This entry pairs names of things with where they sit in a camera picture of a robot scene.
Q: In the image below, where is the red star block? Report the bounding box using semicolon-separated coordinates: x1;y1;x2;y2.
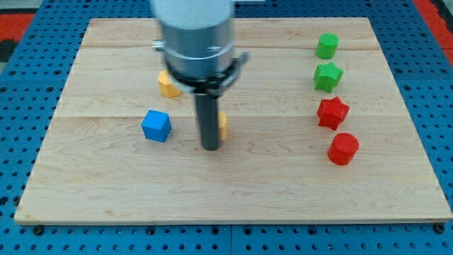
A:
316;96;350;130

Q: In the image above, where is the yellow block behind rod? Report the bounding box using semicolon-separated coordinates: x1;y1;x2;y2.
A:
219;111;227;141

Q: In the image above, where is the wooden board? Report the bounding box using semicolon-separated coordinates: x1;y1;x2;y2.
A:
15;18;452;225

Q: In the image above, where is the green star block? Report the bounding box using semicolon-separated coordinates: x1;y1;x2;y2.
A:
313;62;344;93

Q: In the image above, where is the blue cube block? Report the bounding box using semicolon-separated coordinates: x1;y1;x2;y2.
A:
141;110;171;142

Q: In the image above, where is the yellow pentagon block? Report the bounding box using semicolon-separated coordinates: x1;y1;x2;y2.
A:
157;69;180;98

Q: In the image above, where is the red cylinder block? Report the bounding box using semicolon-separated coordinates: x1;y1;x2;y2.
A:
327;133;360;166

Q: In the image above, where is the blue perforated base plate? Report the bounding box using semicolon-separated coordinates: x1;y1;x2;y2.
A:
1;0;452;254

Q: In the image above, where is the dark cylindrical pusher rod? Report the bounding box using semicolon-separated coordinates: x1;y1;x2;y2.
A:
195;94;221;151

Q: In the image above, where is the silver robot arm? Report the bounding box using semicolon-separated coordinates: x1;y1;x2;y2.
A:
150;0;249;98

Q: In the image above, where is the green cylinder block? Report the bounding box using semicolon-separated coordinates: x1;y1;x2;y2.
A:
316;33;339;60

